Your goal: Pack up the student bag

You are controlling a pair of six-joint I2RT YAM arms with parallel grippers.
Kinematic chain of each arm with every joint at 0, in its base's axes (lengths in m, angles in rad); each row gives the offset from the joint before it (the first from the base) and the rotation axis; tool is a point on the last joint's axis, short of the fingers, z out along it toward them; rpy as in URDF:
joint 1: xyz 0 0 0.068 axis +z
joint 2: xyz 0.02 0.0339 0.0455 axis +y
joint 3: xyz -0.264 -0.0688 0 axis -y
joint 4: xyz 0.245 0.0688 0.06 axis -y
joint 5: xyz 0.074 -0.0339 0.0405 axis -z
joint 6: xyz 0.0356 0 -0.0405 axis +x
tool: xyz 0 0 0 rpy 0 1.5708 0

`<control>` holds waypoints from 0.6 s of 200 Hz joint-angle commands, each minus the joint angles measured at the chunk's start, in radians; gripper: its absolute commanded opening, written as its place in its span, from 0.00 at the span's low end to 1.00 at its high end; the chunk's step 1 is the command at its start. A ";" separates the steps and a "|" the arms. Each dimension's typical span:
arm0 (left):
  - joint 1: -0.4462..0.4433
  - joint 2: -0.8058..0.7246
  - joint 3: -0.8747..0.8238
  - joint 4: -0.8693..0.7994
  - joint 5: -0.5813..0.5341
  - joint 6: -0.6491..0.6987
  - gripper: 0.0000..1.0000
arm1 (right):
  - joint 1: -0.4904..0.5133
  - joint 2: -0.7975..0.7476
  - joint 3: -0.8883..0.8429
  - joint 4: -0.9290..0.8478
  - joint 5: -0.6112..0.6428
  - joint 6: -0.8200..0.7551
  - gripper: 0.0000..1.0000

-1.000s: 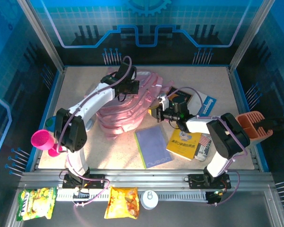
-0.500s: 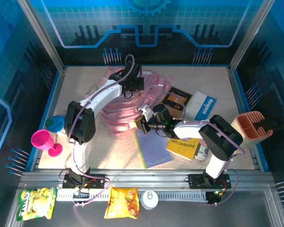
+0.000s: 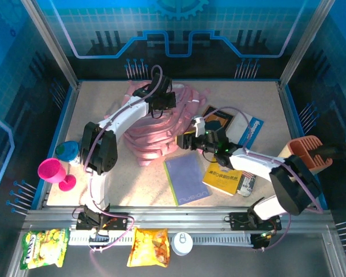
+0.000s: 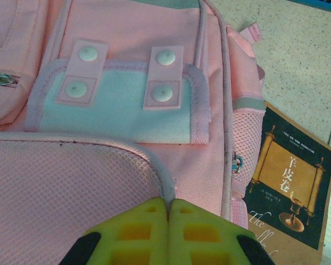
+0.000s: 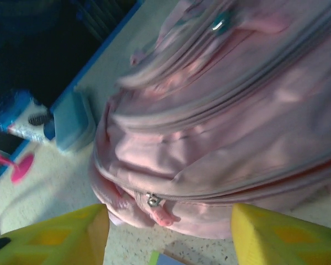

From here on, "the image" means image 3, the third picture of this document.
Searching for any black tan scroll book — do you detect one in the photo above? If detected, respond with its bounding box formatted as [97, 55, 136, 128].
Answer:
[201, 104, 243, 138]

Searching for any purple notebook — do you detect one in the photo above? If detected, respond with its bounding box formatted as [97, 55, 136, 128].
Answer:
[163, 152, 213, 207]

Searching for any pink student backpack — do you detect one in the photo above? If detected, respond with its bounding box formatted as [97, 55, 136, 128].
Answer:
[103, 80, 213, 167]

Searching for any white blue lined notebook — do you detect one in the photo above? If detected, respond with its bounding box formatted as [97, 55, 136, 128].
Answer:
[224, 111, 265, 150]

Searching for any yellow paperback book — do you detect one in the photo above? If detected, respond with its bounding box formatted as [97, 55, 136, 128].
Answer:
[201, 161, 245, 197]

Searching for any yellow orange chips bag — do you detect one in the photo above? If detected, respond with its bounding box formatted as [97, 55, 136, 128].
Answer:
[126, 227, 171, 268]

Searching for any green yellow snack bag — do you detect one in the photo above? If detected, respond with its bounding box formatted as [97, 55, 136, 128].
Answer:
[19, 227, 70, 271]

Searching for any crushed flag print can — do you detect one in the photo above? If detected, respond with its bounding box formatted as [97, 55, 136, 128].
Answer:
[236, 170, 258, 197]

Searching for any beige orange pen holder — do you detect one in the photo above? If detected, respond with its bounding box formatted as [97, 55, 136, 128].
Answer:
[278, 134, 334, 175]

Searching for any white round lid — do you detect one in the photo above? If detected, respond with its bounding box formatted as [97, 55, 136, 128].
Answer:
[171, 231, 194, 256]

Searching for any blue bowl with green spot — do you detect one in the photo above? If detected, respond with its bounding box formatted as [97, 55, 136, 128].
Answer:
[55, 140, 81, 162]

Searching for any small black controller box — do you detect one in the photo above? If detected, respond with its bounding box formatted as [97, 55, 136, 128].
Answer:
[88, 229, 110, 245]
[251, 232, 271, 250]

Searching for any black object in holder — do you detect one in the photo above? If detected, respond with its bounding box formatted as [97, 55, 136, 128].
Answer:
[313, 143, 346, 162]

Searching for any pink plastic goblet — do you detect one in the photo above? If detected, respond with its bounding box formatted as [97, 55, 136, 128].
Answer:
[37, 158, 77, 193]

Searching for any aluminium rail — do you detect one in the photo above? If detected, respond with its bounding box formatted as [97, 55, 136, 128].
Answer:
[22, 206, 335, 231]

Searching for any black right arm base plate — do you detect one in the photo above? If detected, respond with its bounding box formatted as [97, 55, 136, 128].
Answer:
[229, 212, 282, 231]

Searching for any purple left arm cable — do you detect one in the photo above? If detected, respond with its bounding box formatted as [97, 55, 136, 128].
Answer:
[72, 65, 165, 254]

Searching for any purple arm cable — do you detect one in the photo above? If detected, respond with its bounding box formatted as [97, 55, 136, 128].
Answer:
[72, 65, 165, 254]
[201, 106, 325, 252]

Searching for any white slotted cable duct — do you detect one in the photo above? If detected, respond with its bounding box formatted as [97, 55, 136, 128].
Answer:
[68, 229, 253, 246]

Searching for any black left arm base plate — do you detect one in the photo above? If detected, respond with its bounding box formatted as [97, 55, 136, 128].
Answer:
[76, 212, 133, 231]

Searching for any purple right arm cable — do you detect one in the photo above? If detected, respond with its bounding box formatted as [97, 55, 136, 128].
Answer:
[201, 106, 325, 252]

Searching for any aluminium frame post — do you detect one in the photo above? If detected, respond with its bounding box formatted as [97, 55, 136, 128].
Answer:
[277, 0, 337, 90]
[20, 0, 81, 90]

